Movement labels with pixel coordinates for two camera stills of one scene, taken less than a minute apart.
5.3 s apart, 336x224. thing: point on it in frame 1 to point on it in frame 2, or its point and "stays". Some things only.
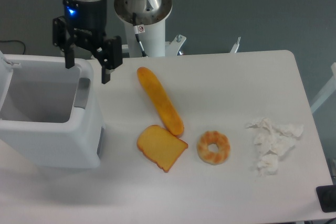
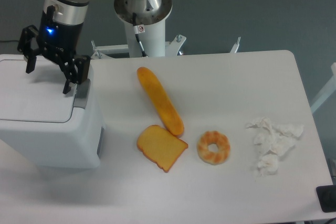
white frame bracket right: [327, 91] stays
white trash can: [51, 116] stays
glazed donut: [213, 158] stays
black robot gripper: [86, 21] to [65, 37]
